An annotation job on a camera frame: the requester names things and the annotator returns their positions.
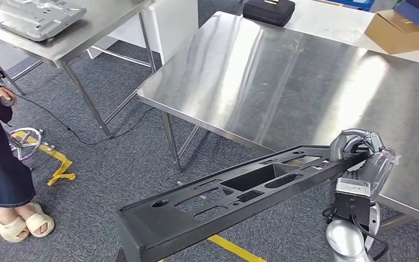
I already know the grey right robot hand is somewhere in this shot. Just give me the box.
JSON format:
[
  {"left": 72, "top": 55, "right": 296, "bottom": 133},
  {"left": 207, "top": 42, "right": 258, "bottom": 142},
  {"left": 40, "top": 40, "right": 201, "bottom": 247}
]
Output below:
[{"left": 328, "top": 129, "right": 400, "bottom": 201}]

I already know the person's hand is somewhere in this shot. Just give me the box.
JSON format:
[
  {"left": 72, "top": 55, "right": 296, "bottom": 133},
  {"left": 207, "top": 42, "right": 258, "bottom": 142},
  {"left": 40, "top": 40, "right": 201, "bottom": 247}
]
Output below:
[{"left": 0, "top": 86, "right": 17, "bottom": 105}]

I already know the black perforated plastic panel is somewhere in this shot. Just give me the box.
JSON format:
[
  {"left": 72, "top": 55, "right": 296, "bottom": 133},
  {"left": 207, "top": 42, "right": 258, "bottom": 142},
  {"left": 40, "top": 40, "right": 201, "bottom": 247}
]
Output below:
[{"left": 116, "top": 144, "right": 371, "bottom": 262}]

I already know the stainless steel workbench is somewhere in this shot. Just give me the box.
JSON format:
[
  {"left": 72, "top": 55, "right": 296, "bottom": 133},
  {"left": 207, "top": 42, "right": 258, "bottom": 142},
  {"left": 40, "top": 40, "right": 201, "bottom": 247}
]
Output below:
[{"left": 137, "top": 10, "right": 419, "bottom": 232}]

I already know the chrome chair base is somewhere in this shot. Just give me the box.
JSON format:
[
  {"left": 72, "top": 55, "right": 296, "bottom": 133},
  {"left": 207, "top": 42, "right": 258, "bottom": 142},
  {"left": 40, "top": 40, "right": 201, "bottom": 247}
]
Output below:
[{"left": 9, "top": 127, "right": 56, "bottom": 162}]

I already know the grey stamped metal plate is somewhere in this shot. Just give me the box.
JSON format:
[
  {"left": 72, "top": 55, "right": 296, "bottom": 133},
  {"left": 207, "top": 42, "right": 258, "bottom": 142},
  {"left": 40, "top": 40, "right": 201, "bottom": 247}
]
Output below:
[{"left": 0, "top": 0, "right": 87, "bottom": 41}]

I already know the cream slipper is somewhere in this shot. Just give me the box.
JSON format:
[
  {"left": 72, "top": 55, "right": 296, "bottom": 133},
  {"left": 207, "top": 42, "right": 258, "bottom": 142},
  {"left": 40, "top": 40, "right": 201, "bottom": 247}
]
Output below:
[
  {"left": 25, "top": 202, "right": 56, "bottom": 239},
  {"left": 0, "top": 207, "right": 29, "bottom": 243}
]

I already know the loose yellow floor tape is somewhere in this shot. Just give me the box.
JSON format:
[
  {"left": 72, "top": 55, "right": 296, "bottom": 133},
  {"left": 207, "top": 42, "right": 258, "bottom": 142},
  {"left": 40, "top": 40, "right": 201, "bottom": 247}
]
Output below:
[{"left": 12, "top": 130, "right": 76, "bottom": 187}]

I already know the stainless steel table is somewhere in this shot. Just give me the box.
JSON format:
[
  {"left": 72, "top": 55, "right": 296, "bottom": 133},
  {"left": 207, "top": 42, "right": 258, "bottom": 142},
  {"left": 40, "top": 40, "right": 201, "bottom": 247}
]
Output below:
[{"left": 0, "top": 0, "right": 156, "bottom": 140}]

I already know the yellow floor tape square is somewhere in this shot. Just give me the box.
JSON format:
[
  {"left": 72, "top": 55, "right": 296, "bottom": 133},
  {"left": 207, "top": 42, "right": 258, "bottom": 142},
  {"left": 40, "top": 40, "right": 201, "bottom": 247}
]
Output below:
[{"left": 157, "top": 235, "right": 266, "bottom": 262}]

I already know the brown cardboard box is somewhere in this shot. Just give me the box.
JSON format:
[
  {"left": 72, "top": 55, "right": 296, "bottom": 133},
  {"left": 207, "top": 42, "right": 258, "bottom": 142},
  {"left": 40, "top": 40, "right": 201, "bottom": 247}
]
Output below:
[{"left": 364, "top": 9, "right": 419, "bottom": 55}]

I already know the white table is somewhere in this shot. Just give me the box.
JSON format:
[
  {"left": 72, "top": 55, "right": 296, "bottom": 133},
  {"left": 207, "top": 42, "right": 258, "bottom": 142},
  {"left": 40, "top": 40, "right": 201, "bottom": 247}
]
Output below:
[{"left": 285, "top": 0, "right": 419, "bottom": 62}]

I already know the white panel desk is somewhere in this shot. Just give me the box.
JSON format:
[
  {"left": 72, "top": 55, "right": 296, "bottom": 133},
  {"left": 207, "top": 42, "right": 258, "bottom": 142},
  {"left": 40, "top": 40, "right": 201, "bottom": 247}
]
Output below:
[{"left": 86, "top": 0, "right": 199, "bottom": 66}]

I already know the black zip case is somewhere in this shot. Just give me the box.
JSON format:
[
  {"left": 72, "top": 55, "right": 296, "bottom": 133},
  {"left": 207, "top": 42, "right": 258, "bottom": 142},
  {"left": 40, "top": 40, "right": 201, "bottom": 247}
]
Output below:
[{"left": 242, "top": 0, "right": 296, "bottom": 27}]

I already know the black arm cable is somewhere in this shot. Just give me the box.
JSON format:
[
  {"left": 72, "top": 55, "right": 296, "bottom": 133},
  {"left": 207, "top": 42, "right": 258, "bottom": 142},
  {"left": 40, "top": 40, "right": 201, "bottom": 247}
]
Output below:
[{"left": 323, "top": 206, "right": 389, "bottom": 261}]

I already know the black controller cable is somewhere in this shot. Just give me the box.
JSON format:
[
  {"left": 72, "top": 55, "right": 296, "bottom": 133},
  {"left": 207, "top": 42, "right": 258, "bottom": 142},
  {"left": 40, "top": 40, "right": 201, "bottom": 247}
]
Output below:
[{"left": 14, "top": 92, "right": 156, "bottom": 146}]

